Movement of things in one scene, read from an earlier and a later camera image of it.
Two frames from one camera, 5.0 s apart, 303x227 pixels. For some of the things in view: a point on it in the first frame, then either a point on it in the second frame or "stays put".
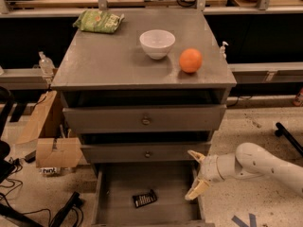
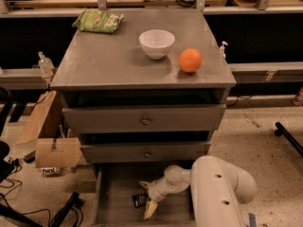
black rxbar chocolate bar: [142, 200] stays put
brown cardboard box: [46, 127] stays put
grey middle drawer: [143, 152] stays put
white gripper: [208, 168] → [155, 191]
